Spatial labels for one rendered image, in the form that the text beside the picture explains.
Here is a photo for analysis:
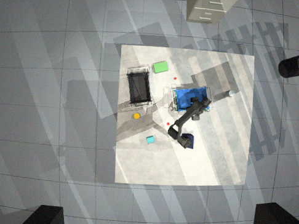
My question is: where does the yellow short cylinder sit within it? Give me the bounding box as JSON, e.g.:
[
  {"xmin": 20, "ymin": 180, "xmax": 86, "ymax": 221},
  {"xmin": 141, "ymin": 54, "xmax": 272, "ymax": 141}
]
[{"xmin": 134, "ymin": 113, "xmax": 140, "ymax": 119}]

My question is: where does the green block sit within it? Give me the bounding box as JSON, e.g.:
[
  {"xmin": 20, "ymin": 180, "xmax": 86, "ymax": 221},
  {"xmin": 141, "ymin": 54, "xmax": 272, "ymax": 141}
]
[{"xmin": 153, "ymin": 62, "xmax": 169, "ymax": 73}]

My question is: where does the teal cube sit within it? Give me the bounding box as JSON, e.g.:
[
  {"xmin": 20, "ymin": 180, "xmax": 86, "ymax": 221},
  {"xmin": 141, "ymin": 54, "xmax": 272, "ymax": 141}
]
[{"xmin": 146, "ymin": 136, "xmax": 154, "ymax": 143}]

